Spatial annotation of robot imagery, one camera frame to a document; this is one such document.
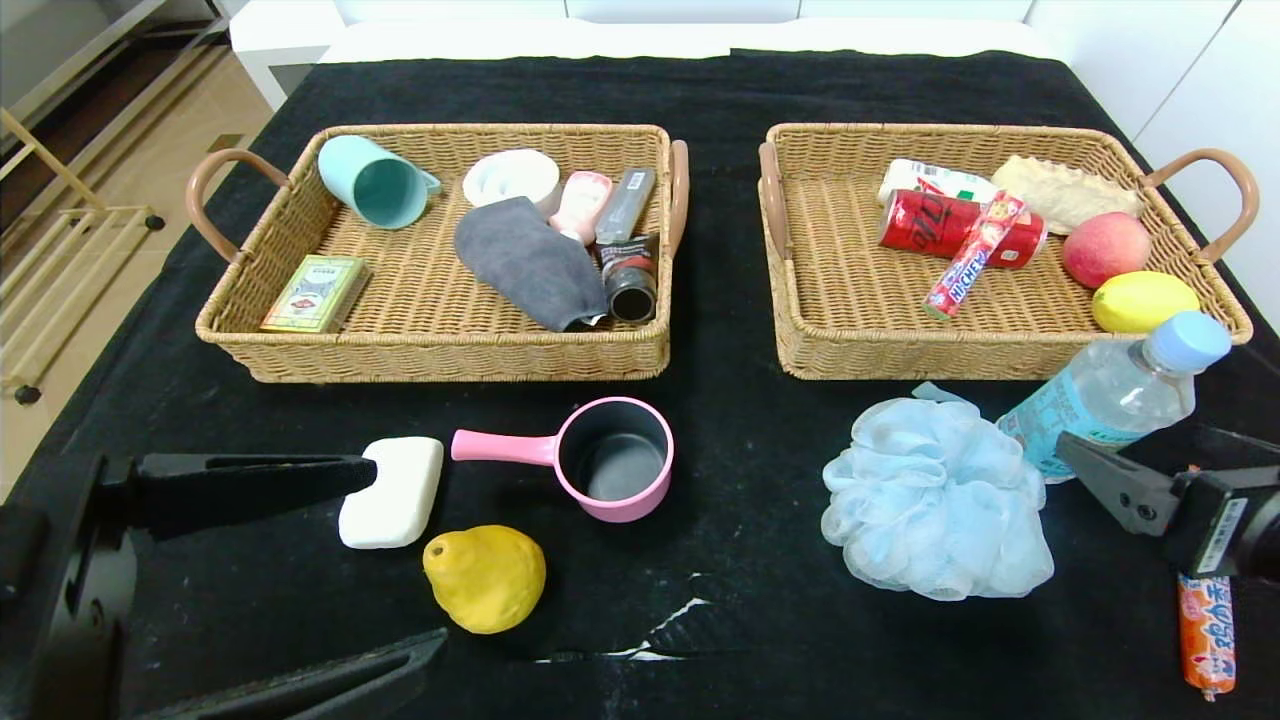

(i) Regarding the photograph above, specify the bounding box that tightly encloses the wooden rack on wheels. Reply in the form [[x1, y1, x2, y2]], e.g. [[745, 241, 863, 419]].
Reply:
[[0, 105, 168, 406]]

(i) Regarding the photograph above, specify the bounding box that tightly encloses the pink and white small bottle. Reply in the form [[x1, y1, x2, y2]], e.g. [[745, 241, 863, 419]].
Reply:
[[550, 171, 614, 247]]

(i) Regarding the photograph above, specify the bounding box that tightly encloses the red cola can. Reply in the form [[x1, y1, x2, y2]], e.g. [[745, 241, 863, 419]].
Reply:
[[878, 190, 1048, 271]]

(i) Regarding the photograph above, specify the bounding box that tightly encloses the white soap bar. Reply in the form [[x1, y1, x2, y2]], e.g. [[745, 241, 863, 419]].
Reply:
[[338, 436, 445, 550]]

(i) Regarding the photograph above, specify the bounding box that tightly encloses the yellow pear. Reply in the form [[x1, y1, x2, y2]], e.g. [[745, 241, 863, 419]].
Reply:
[[422, 525, 548, 635]]

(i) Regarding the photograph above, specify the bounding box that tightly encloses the yellow lemon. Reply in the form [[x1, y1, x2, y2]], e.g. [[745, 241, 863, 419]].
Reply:
[[1091, 271, 1201, 335]]

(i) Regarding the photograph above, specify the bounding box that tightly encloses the green card box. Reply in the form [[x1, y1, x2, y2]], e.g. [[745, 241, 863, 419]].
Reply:
[[260, 255, 373, 334]]

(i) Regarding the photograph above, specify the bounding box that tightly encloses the red Hi-Chew candy stick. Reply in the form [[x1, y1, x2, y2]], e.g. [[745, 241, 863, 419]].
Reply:
[[923, 192, 1027, 322]]

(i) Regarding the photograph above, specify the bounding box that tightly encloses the pink pot with handle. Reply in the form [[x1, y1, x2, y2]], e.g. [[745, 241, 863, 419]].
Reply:
[[450, 397, 676, 524]]

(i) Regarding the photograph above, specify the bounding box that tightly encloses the teal plastic cup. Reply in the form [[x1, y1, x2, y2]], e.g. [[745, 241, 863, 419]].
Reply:
[[317, 135, 443, 231]]

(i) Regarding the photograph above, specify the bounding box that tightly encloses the light blue bath pouf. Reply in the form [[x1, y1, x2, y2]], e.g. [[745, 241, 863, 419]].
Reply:
[[821, 398, 1055, 602]]

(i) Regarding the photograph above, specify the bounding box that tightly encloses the black and red tube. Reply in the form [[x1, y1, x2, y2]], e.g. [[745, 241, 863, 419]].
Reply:
[[597, 232, 662, 324]]

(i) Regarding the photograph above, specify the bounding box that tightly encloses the white side cabinet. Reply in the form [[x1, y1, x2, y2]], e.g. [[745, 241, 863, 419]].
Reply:
[[228, 0, 346, 111]]

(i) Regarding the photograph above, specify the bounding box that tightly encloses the white round dish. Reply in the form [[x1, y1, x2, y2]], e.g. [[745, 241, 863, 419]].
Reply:
[[462, 149, 562, 218]]

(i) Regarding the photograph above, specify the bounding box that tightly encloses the grey cloth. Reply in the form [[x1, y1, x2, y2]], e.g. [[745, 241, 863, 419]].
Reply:
[[453, 196, 609, 333]]

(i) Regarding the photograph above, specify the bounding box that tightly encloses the clear water bottle blue cap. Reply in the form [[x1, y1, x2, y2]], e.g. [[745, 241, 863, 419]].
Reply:
[[996, 311, 1232, 486]]

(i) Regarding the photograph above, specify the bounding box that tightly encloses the orange sausage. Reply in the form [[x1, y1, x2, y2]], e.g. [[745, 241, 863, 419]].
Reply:
[[1178, 572, 1237, 702]]

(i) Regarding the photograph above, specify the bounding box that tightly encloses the red peach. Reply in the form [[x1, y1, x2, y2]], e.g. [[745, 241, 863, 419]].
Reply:
[[1061, 211, 1153, 291]]

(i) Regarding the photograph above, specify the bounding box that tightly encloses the wicker basket with handles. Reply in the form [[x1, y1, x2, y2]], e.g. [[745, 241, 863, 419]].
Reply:
[[757, 122, 1259, 382], [186, 123, 691, 384]]

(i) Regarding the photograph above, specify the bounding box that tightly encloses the white snack packet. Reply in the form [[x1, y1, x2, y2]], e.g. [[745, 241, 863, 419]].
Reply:
[[878, 159, 1001, 207]]

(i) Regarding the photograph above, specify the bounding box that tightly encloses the grey tube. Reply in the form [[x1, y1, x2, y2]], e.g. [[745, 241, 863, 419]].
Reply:
[[595, 167, 659, 247]]

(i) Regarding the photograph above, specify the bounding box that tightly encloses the brown low shelf unit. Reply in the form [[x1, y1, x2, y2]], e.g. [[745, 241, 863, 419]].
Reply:
[[0, 0, 231, 151]]

